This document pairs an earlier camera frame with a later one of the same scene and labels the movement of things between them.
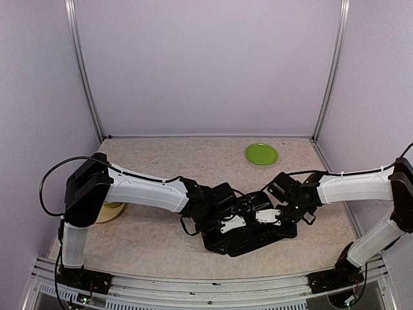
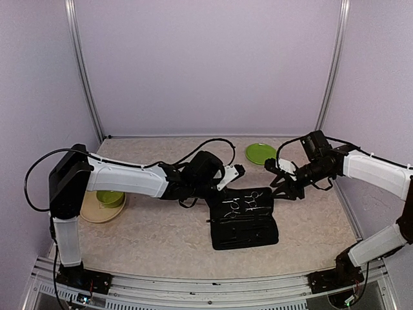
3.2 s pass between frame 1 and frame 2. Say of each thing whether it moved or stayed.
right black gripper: moved
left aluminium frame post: stayed
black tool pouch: moved
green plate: stayed
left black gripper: moved
